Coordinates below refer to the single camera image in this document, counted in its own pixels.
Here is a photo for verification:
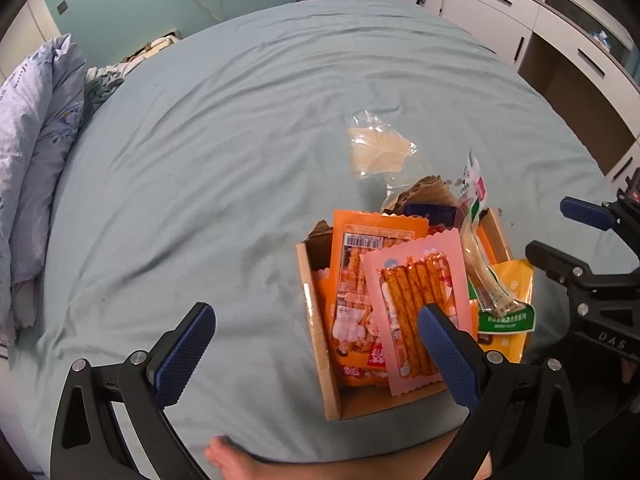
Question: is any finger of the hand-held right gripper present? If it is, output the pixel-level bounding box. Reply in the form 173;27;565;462
525;240;596;292
560;196;624;232

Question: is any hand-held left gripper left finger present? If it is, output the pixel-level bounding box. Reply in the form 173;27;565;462
50;301;217;480

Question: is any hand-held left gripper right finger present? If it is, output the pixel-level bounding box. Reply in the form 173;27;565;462
417;304;586;480

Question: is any yellow snack packet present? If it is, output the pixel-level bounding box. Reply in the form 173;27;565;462
470;259;535;363

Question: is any green white chicken foot packet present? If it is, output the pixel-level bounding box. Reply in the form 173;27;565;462
457;150;536;333

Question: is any pink spicy stick packet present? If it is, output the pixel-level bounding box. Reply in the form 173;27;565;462
360;229;476;397

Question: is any orange snack packet with barcode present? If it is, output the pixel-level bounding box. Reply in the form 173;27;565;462
325;210;430;387

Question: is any cardboard box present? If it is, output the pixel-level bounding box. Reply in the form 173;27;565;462
296;207;516;421

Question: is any dark blue packet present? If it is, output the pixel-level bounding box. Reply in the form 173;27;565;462
402;203;458;236

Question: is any person's bare foot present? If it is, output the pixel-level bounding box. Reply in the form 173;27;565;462
205;432;493;480

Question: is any torn brown paper wrap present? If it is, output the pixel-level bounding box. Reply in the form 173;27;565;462
380;175;463;216

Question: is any clear plastic bag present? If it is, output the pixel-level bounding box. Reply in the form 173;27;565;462
344;109;418;181

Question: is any white cabinet unit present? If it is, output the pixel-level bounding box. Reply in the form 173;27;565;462
392;0;640;178

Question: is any lavender floral quilt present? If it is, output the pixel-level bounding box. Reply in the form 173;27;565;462
0;34;88;346

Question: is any beige bedside clutter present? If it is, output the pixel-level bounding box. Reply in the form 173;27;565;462
125;30;182;62

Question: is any white door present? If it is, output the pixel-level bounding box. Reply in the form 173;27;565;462
0;0;62;61

